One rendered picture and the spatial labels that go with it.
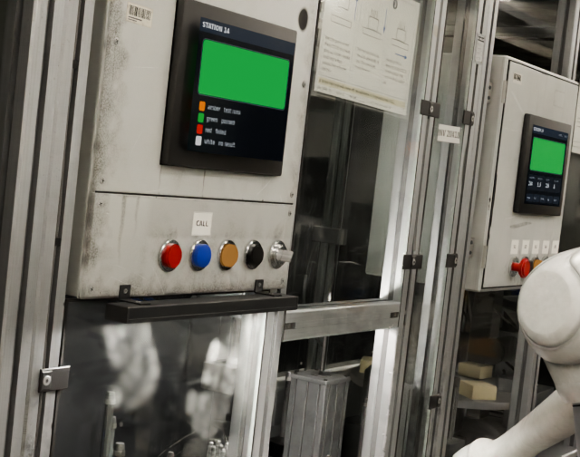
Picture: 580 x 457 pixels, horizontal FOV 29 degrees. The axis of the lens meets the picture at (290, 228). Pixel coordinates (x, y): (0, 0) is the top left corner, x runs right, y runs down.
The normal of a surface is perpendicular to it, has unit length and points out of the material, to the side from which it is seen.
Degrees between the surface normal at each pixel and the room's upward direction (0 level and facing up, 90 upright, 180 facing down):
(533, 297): 84
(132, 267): 90
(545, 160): 90
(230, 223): 90
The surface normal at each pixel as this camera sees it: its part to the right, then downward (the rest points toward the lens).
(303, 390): -0.54, -0.01
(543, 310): -0.79, -0.15
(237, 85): 0.83, 0.12
